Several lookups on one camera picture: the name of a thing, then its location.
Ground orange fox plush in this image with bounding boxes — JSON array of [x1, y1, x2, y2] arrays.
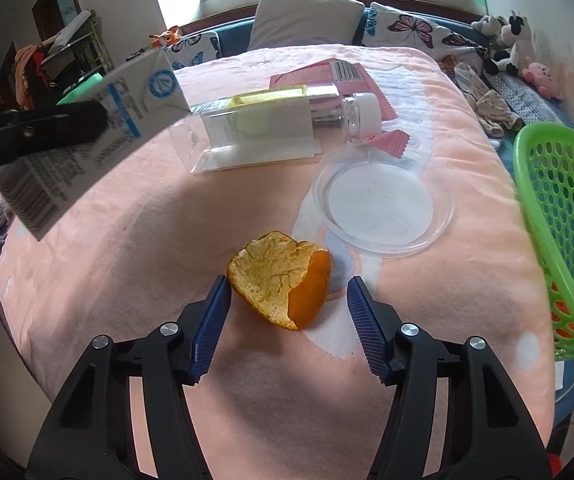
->
[[148, 25, 184, 51]]

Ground metal shelf rack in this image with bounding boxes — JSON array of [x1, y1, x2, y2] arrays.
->
[[42, 10, 115, 86]]

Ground dark wooden door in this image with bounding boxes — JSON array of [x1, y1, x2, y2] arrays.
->
[[32, 0, 85, 43]]

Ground pink packet torn piece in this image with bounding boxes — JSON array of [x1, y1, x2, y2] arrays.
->
[[367, 129, 412, 160]]

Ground small butterfly pillow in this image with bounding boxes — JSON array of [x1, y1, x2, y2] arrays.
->
[[164, 31, 222, 71]]

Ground grey patterned mat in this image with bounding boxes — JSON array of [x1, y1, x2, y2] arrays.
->
[[487, 72, 565, 126]]

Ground clear plastic bottle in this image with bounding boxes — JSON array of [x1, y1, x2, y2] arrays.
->
[[169, 82, 382, 176]]

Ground orange peel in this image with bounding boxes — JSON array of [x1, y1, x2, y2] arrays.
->
[[227, 231, 332, 332]]

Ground printed small garment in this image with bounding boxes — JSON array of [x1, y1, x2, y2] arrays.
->
[[454, 62, 525, 136]]

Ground hanging clothes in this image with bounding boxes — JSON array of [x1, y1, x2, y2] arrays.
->
[[12, 44, 50, 111]]

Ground cow plush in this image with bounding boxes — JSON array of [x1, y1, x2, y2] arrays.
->
[[484, 10, 535, 77]]

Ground pink plush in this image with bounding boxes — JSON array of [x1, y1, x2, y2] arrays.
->
[[521, 61, 565, 100]]

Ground blue sofa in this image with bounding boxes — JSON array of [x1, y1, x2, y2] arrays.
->
[[182, 7, 472, 58]]

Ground white carton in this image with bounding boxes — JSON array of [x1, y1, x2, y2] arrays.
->
[[0, 50, 191, 242]]

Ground grey pillow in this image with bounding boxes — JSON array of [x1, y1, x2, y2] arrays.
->
[[248, 0, 365, 53]]

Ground large butterfly pillow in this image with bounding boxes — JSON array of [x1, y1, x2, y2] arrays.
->
[[362, 1, 490, 61]]

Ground green plastic container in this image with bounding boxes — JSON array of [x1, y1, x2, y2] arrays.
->
[[57, 72, 105, 106]]

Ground clear plastic lid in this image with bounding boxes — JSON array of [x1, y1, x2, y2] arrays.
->
[[311, 141, 456, 258]]

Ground grey plush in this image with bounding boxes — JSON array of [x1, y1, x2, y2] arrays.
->
[[471, 14, 508, 36]]

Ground green plastic basket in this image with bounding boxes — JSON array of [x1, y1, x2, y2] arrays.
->
[[513, 124, 574, 362]]

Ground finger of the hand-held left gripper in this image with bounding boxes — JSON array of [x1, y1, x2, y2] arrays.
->
[[0, 99, 110, 173]]

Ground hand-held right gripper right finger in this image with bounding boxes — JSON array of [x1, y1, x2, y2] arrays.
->
[[347, 276, 552, 480]]

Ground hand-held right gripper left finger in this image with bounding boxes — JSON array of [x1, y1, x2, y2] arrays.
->
[[26, 275, 232, 480]]

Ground pink packet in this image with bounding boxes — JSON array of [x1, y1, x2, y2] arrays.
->
[[270, 60, 398, 121]]

